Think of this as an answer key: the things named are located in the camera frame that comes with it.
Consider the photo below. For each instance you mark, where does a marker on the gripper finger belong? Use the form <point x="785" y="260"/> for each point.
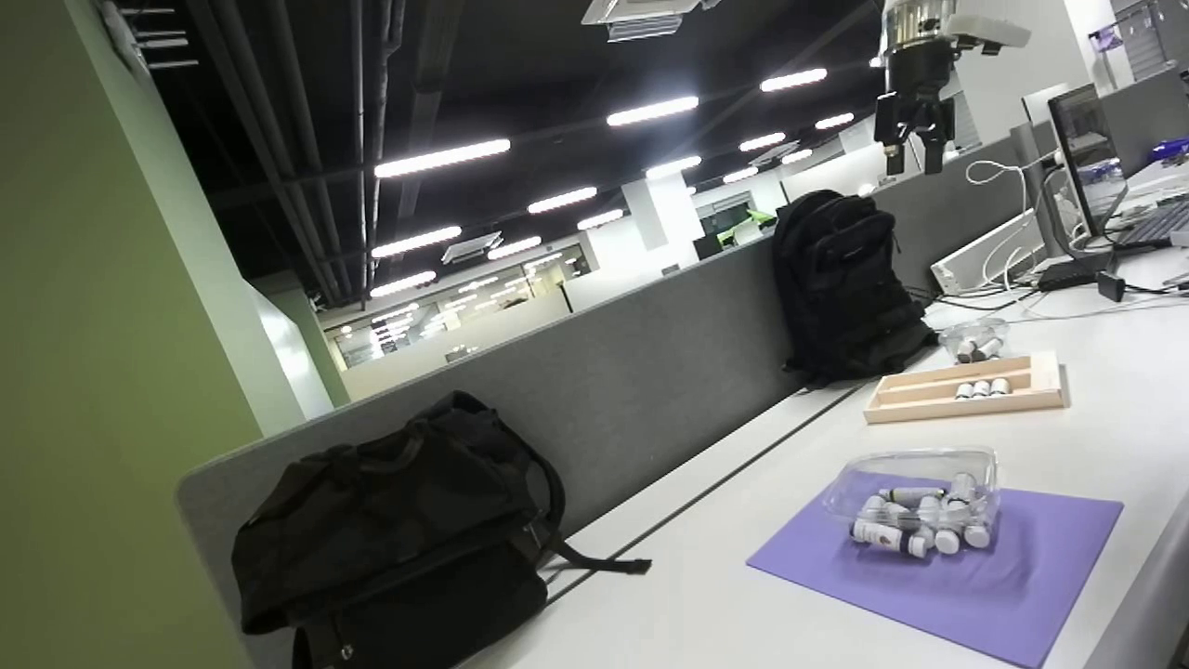
<point x="938" y="130"/>
<point x="890" y="125"/>

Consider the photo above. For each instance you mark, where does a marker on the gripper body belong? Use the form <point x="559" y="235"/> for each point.
<point x="920" y="70"/>

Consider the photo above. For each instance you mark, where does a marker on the pair of small bottles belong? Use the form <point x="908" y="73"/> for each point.
<point x="980" y="350"/>

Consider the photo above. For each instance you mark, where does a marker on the wooden tray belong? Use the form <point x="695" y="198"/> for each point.
<point x="1031" y="390"/>

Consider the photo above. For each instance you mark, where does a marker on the heap of small bottles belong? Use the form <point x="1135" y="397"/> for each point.
<point x="920" y="525"/>

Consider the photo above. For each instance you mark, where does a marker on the white flat device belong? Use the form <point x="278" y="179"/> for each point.
<point x="985" y="253"/>

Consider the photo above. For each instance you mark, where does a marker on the monitor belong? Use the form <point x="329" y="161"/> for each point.
<point x="1082" y="149"/>

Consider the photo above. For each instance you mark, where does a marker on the black upright backpack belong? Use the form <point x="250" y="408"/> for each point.
<point x="841" y="279"/>

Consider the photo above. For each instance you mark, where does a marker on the black power brick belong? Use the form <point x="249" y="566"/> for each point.
<point x="1073" y="274"/>

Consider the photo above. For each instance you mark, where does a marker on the small clear plastic bowl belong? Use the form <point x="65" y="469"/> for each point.
<point x="957" y="333"/>

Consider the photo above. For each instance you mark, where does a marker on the black plug adapter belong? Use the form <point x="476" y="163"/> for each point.
<point x="1111" y="286"/>

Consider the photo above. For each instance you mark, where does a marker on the blue object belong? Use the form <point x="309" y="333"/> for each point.
<point x="1172" y="149"/>

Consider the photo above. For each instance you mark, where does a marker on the black keyboard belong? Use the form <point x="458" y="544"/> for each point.
<point x="1156" y="223"/>

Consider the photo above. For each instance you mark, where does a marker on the grey desk partition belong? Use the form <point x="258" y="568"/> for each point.
<point x="650" y="372"/>

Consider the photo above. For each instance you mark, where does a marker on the large clear plastic container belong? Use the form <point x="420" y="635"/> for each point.
<point x="864" y="478"/>

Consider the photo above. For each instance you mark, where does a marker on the purple mat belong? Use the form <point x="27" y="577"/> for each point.
<point x="1022" y="576"/>

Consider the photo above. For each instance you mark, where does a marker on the dark floppy backpack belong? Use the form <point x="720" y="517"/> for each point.
<point x="399" y="530"/>

